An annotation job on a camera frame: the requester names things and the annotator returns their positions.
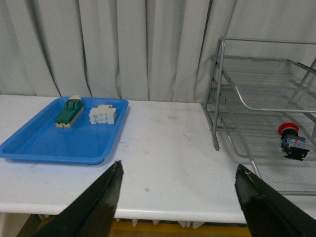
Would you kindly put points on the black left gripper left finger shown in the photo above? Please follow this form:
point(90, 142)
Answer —
point(92, 213)

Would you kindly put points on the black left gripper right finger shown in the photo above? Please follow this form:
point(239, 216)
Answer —
point(267, 212)

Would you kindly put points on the red emergency stop button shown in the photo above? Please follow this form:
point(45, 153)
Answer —
point(292, 144)

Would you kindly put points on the silver mesh three-tier rack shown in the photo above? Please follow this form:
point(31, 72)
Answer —
point(255, 86)

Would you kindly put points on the blue plastic tray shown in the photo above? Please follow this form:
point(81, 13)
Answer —
point(40, 140)

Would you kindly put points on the white circuit breaker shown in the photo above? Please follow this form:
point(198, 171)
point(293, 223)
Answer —
point(103, 114)

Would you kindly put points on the white curtain backdrop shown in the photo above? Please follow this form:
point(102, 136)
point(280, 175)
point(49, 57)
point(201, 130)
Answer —
point(151, 50)

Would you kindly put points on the green knife switch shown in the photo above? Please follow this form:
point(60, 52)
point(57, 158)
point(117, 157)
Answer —
point(73, 108)

